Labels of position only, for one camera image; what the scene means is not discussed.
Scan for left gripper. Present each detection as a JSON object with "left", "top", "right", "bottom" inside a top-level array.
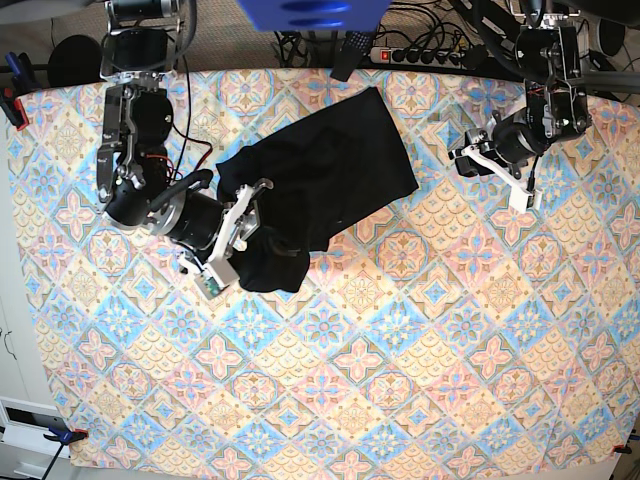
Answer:
[{"left": 448, "top": 114, "right": 545, "bottom": 176}]

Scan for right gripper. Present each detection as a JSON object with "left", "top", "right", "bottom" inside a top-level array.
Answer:
[{"left": 162, "top": 178, "right": 274, "bottom": 251}]

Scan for black T-shirt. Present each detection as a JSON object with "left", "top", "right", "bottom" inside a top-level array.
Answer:
[{"left": 216, "top": 87, "right": 418, "bottom": 293}]

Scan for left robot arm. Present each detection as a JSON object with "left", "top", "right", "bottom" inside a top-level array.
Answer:
[{"left": 449, "top": 1, "right": 639, "bottom": 180}]

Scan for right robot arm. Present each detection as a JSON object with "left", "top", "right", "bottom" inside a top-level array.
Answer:
[{"left": 96, "top": 1, "right": 273, "bottom": 259}]

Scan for white power strip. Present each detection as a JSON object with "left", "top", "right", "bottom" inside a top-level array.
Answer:
[{"left": 369, "top": 47, "right": 466, "bottom": 68}]

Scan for patterned tablecloth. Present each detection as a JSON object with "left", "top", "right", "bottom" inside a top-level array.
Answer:
[{"left": 1, "top": 69, "right": 639, "bottom": 479}]

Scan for blue clamp top left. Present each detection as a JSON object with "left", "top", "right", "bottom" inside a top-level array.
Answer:
[{"left": 1, "top": 52, "right": 31, "bottom": 131}]

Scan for blue clamp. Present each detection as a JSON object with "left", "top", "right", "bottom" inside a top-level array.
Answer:
[
  {"left": 1, "top": 52, "right": 31, "bottom": 131},
  {"left": 43, "top": 427, "right": 88, "bottom": 446}
]

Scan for blue clamp bottom left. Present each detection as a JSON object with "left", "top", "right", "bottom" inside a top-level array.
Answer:
[{"left": 43, "top": 427, "right": 88, "bottom": 446}]

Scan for white cabinet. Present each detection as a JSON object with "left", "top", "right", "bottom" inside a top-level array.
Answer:
[{"left": 0, "top": 114, "right": 74, "bottom": 480}]

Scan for orange clamp bottom right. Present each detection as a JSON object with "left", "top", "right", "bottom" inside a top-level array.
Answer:
[{"left": 613, "top": 444, "right": 633, "bottom": 454}]

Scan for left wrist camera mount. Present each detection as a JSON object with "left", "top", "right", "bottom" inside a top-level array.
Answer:
[{"left": 461, "top": 145, "right": 542, "bottom": 214}]

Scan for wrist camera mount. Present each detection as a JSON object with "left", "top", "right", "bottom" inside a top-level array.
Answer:
[
  {"left": 177, "top": 198, "right": 255, "bottom": 300},
  {"left": 461, "top": 145, "right": 542, "bottom": 214}
]

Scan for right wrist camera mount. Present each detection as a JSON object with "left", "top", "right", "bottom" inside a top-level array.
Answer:
[{"left": 177, "top": 198, "right": 255, "bottom": 300}]

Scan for black strap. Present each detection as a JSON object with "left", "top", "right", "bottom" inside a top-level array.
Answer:
[{"left": 329, "top": 30, "right": 375, "bottom": 81}]

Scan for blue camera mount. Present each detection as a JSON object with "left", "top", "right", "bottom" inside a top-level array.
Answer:
[{"left": 238, "top": 0, "right": 391, "bottom": 32}]

